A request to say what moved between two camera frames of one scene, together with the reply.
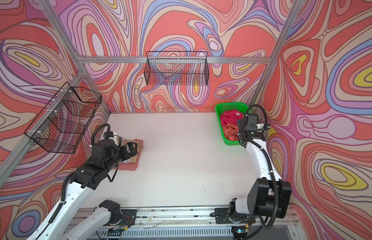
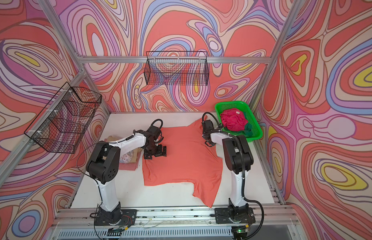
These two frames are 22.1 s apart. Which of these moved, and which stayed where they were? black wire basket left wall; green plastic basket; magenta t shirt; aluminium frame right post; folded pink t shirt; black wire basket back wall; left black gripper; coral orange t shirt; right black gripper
Moved: coral orange t shirt; left black gripper; right black gripper
Stayed: aluminium frame right post; magenta t shirt; folded pink t shirt; black wire basket left wall; green plastic basket; black wire basket back wall
